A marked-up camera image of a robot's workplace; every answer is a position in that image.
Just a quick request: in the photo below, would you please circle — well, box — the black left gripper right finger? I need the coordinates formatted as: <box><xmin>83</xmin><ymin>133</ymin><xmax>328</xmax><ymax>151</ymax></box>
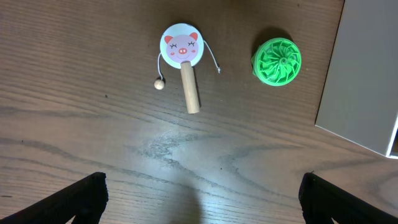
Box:
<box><xmin>298</xmin><ymin>172</ymin><xmax>397</xmax><ymax>224</ymax></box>

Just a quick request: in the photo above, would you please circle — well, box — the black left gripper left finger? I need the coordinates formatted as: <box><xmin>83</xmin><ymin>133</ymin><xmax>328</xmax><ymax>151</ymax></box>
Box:
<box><xmin>1</xmin><ymin>172</ymin><xmax>108</xmax><ymax>224</ymax></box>

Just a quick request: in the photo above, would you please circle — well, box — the white cardboard box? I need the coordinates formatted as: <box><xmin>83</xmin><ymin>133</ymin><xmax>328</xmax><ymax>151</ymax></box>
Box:
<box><xmin>315</xmin><ymin>0</ymin><xmax>397</xmax><ymax>159</ymax></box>

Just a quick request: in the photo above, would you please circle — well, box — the green plastic spinning disc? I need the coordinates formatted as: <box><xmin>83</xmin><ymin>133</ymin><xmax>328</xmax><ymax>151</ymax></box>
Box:
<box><xmin>251</xmin><ymin>37</ymin><xmax>302</xmax><ymax>86</ymax></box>

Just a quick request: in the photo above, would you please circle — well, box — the pig face wooden rattle drum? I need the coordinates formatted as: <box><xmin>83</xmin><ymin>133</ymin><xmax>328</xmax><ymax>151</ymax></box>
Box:
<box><xmin>154</xmin><ymin>23</ymin><xmax>210</xmax><ymax>114</ymax></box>

